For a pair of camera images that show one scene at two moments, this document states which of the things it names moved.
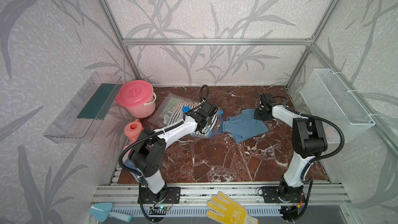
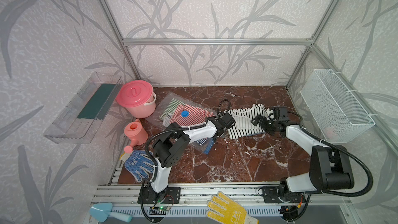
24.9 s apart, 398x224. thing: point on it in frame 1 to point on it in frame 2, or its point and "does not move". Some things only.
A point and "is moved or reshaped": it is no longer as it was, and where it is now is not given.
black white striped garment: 176,114 to 243,117
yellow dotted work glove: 224,210 does not move
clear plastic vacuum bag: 169,108 is moved or reshaped
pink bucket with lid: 139,98 does not move
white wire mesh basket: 324,95 does not move
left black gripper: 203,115 to 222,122
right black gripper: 257,116 to 262,124
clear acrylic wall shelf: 75,123 does not move
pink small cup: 132,131 does not move
